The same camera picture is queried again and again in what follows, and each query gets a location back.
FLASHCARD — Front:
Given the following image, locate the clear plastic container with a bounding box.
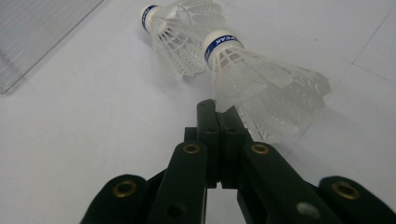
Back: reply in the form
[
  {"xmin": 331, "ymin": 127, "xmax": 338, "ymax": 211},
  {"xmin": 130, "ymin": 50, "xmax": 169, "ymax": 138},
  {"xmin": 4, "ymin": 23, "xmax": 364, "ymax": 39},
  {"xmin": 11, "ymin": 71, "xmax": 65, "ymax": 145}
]
[{"xmin": 0, "ymin": 0, "xmax": 106, "ymax": 95}]

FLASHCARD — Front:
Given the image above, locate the white feather shuttlecock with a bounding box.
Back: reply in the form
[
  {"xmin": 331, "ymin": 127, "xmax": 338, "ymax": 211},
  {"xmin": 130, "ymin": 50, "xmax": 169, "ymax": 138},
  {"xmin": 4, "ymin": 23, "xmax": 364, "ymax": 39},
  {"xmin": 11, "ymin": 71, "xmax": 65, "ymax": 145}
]
[
  {"xmin": 139, "ymin": 0, "xmax": 227, "ymax": 79},
  {"xmin": 201, "ymin": 28, "xmax": 332, "ymax": 145}
]

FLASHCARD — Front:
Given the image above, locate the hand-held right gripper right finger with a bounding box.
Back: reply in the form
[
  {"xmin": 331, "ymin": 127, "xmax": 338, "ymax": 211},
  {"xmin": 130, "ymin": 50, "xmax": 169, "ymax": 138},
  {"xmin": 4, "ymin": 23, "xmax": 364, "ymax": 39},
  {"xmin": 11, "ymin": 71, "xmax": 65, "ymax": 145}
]
[{"xmin": 218, "ymin": 105, "xmax": 344, "ymax": 224}]

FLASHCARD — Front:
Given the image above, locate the white table cover sheet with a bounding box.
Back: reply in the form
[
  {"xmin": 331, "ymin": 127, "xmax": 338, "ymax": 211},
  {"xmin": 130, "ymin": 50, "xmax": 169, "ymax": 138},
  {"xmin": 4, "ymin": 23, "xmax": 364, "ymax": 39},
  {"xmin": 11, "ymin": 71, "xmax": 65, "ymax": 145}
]
[{"xmin": 0, "ymin": 0, "xmax": 396, "ymax": 224}]

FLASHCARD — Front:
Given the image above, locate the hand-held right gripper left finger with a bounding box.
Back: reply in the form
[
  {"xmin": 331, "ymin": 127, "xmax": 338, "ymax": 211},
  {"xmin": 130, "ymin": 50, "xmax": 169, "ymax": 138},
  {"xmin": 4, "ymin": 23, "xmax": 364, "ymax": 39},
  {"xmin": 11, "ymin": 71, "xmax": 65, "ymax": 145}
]
[{"xmin": 146, "ymin": 98, "xmax": 222, "ymax": 224}]

